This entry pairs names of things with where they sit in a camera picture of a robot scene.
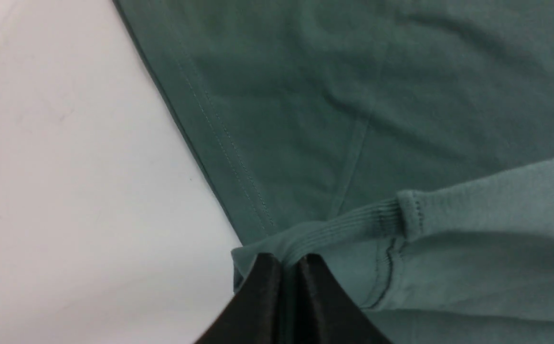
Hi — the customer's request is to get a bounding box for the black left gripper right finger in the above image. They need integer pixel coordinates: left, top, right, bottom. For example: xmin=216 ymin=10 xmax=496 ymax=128
xmin=296 ymin=254 xmax=390 ymax=344

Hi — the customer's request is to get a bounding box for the green long-sleeve shirt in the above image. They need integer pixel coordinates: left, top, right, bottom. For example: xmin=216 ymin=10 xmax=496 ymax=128
xmin=115 ymin=0 xmax=554 ymax=344

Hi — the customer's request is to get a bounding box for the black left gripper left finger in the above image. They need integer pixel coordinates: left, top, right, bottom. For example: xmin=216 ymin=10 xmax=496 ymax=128
xmin=196 ymin=253 xmax=283 ymax=344

